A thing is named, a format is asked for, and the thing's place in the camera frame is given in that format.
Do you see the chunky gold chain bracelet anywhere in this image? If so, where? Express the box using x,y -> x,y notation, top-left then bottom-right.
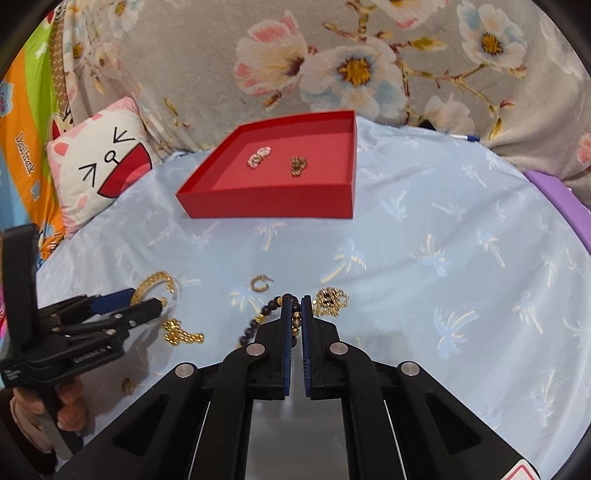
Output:
163,318 -> 205,346

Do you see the grey floral blanket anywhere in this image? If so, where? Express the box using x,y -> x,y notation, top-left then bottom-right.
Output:
51,0 -> 591,208

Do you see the red shallow tray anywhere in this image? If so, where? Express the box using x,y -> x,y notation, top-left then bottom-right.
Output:
175,110 -> 358,220

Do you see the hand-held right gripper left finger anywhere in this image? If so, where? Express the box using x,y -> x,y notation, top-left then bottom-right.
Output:
55,294 -> 301,480

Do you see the black bead bracelet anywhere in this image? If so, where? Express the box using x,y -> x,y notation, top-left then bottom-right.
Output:
238,293 -> 303,349

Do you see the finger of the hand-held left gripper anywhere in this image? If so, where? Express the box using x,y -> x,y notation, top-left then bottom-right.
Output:
44,298 -> 167,348
39,288 -> 137,324

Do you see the person's left hand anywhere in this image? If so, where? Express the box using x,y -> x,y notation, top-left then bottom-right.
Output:
9,376 -> 89,454

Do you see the colourful printed cloth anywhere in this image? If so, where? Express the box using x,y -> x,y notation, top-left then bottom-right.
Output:
0,34 -> 70,261

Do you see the pink pearl bracelet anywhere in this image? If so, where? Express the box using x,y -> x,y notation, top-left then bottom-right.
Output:
248,145 -> 273,169

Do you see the cat face cushion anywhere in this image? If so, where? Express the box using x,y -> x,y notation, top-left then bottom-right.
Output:
46,96 -> 153,234

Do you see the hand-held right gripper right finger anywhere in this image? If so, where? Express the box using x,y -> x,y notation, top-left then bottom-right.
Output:
301,296 -> 541,480

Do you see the gold pendant necklace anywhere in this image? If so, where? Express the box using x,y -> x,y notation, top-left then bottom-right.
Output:
311,286 -> 350,319

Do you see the purple object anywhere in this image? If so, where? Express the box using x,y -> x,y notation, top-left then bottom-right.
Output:
524,170 -> 591,254

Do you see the thin gold bangle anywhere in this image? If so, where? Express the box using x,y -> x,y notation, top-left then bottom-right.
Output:
130,272 -> 176,306

